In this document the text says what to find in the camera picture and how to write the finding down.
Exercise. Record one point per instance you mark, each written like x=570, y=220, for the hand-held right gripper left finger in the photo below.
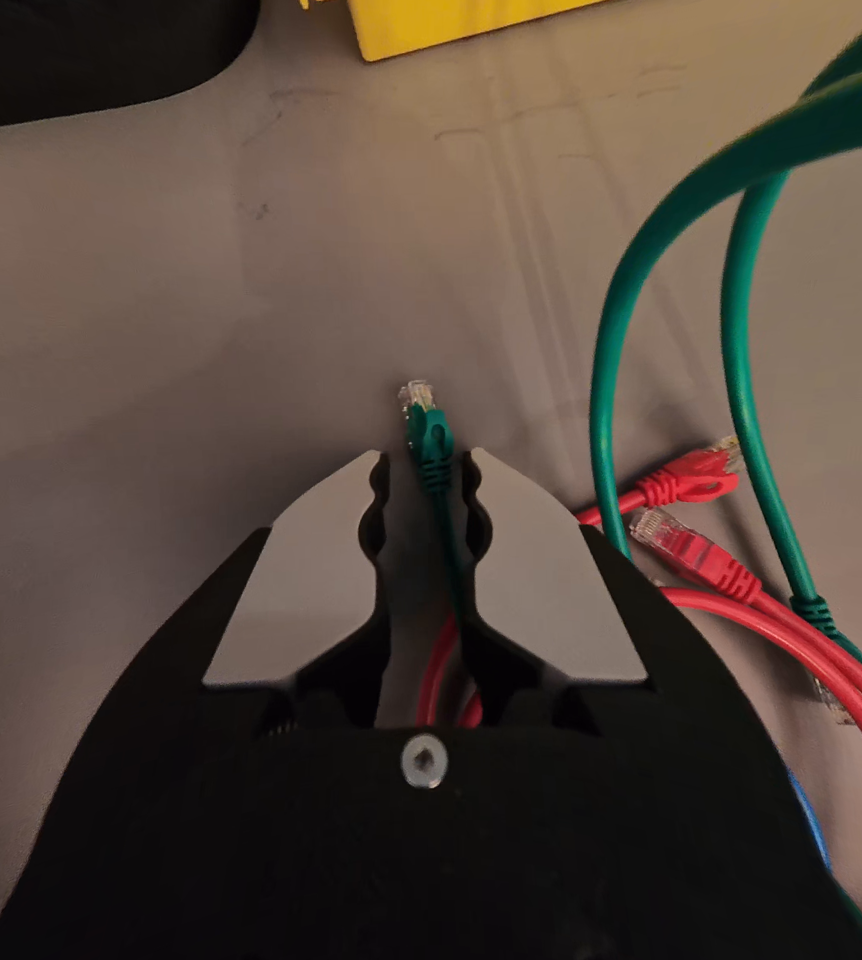
x=303, y=600

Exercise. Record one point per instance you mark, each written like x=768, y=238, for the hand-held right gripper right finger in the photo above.
x=551, y=600

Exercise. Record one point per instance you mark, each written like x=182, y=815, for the yellow bin with divider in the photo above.
x=438, y=26

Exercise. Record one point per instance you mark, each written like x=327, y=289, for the black textured pad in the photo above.
x=63, y=60

